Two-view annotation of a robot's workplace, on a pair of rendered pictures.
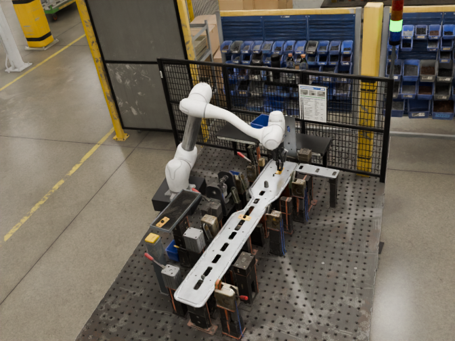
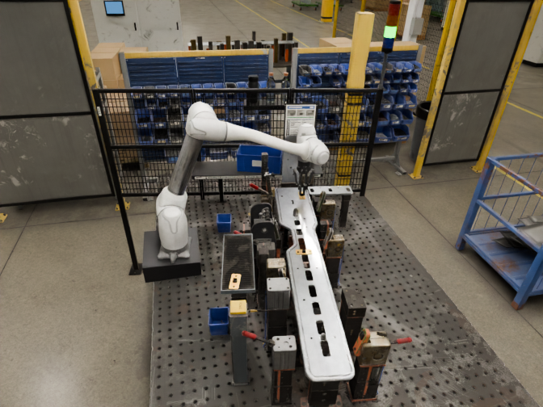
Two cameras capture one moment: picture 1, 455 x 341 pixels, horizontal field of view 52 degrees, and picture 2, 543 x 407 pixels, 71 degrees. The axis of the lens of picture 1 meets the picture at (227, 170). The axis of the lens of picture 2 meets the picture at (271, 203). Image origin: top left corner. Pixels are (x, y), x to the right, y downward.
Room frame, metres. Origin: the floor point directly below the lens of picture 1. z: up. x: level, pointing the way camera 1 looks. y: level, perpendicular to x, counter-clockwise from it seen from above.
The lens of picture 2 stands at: (1.11, 1.01, 2.28)
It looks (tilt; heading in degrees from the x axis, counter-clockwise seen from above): 33 degrees down; 322
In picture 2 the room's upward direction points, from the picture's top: 1 degrees clockwise
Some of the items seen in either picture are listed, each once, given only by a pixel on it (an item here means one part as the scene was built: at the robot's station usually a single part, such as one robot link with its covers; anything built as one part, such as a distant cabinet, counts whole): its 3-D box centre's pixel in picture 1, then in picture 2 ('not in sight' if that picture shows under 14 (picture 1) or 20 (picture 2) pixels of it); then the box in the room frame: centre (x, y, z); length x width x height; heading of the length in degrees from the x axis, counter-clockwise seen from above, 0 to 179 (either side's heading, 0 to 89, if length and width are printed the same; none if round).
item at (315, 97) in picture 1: (313, 103); (300, 124); (3.01, -0.70, 1.30); 0.23 x 0.02 x 0.31; 57
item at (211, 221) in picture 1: (213, 241); (275, 291); (2.16, 0.16, 0.89); 0.13 x 0.11 x 0.38; 57
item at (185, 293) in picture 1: (244, 220); (305, 255); (2.19, -0.06, 1.00); 1.38 x 0.22 x 0.02; 147
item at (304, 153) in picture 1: (305, 171); (305, 196); (2.76, -0.57, 0.88); 0.08 x 0.08 x 0.36; 57
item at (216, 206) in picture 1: (217, 226); (266, 274); (2.29, 0.12, 0.89); 0.13 x 0.11 x 0.38; 57
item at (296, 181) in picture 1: (299, 201); (325, 224); (2.44, -0.46, 0.87); 0.12 x 0.09 x 0.35; 57
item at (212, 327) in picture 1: (198, 310); (324, 383); (1.68, 0.28, 0.84); 0.18 x 0.06 x 0.29; 57
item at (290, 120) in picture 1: (288, 136); (291, 159); (2.82, -0.47, 1.17); 0.12 x 0.01 x 0.34; 57
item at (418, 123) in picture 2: not in sight; (431, 133); (3.62, -3.57, 0.36); 0.50 x 0.50 x 0.73
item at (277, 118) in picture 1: (276, 124); (306, 138); (2.56, -0.35, 1.44); 0.13 x 0.11 x 0.16; 161
